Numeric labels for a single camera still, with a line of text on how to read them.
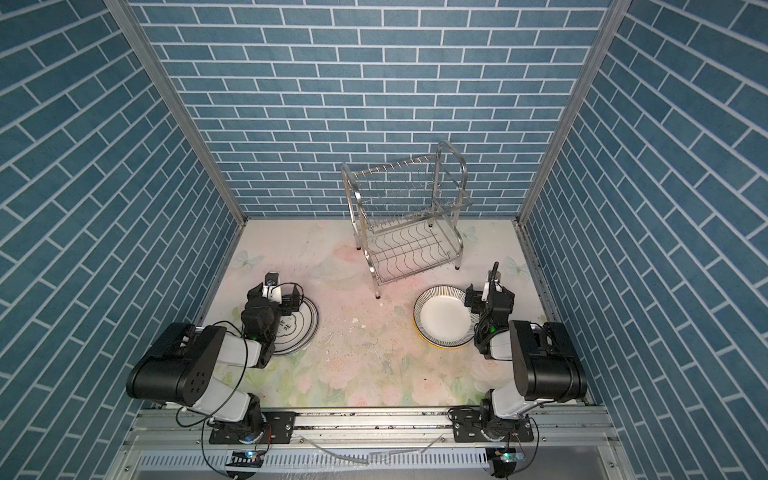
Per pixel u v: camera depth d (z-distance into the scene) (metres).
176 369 0.45
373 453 0.71
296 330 0.87
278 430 0.74
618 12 0.71
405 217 1.12
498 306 0.72
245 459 0.72
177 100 0.86
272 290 0.77
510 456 0.71
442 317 0.94
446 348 0.85
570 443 0.74
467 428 0.74
